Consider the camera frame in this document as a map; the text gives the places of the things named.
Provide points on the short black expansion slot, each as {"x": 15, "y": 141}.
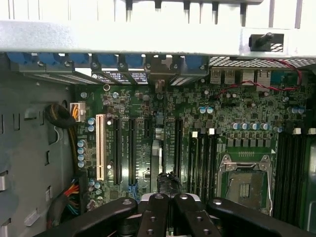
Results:
{"x": 147, "y": 128}

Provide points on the CPU socket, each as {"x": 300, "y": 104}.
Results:
{"x": 247, "y": 182}

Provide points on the green motherboard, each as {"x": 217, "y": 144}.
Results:
{"x": 222, "y": 103}

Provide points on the white expansion slot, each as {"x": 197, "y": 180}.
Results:
{"x": 99, "y": 148}

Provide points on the grey open PC case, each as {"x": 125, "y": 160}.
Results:
{"x": 98, "y": 37}

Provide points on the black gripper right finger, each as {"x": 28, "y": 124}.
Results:
{"x": 190, "y": 217}

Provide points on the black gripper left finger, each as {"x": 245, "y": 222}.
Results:
{"x": 151, "y": 217}

